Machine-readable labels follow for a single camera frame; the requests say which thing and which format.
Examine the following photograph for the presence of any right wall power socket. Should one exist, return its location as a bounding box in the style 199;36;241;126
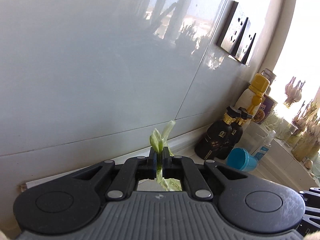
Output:
235;19;256;64

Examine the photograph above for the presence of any blue plastic cup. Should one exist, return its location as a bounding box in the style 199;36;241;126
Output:
226;148;258;172

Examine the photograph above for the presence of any green cabbage leaf scrap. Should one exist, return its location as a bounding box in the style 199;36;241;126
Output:
149;120;182;191

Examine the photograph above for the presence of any right black gold-capped bottle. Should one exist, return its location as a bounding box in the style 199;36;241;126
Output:
216;107;252;160

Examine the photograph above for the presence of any hanging garlic bunch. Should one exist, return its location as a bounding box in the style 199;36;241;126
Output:
284;76;305;108

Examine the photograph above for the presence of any black gold-capped bottle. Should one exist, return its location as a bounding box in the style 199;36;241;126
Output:
194;106;241;160
216;107;252;160

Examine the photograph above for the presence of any purple food canister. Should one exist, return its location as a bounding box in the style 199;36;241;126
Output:
253;94;278;124

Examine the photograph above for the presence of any clear sanitizer bottle blue label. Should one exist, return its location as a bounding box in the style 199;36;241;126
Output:
250;130;276;161

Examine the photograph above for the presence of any white bottle yellow pump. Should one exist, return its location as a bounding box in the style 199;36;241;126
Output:
234;73;270;117

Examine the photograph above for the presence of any sprouting garlic jar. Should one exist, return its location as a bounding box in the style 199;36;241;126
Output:
291;100;319;161

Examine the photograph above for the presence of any metal lidded jar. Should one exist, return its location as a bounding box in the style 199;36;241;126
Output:
261;68;276;95

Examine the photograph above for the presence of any left black gold-capped bottle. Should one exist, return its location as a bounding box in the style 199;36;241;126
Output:
194;106;241;160

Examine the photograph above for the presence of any left wall power socket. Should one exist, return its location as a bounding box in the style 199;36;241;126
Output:
216;1;248;57

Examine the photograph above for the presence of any wall power socket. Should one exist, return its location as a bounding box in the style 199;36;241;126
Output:
216;1;248;57
235;19;256;64

